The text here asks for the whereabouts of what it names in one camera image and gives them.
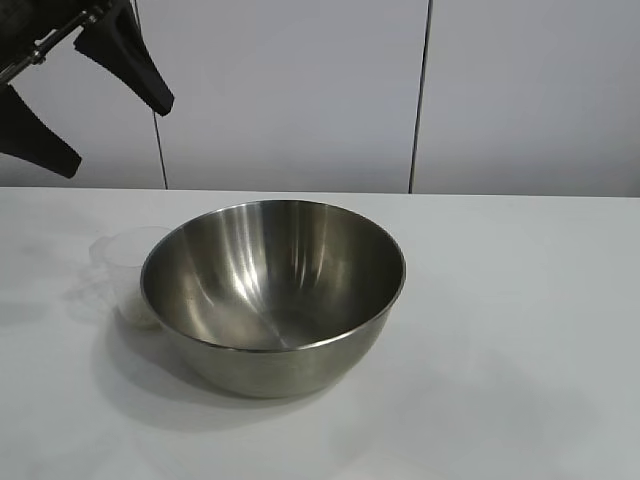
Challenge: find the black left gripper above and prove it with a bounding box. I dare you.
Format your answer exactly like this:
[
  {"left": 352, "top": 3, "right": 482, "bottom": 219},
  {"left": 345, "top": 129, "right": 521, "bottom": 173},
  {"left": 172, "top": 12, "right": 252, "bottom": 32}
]
[{"left": 0, "top": 0, "right": 176, "bottom": 179}]

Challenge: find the translucent plastic measuring cup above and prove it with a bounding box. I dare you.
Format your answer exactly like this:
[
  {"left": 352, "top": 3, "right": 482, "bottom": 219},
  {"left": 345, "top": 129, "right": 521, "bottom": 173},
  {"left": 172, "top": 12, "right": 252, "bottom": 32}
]
[{"left": 88, "top": 225, "right": 175, "bottom": 331}]

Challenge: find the stainless steel mixing bowl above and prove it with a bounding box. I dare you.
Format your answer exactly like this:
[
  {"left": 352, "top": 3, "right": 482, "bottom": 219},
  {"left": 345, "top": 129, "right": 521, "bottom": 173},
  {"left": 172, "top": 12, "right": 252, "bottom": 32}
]
[{"left": 139, "top": 199, "right": 407, "bottom": 400}]

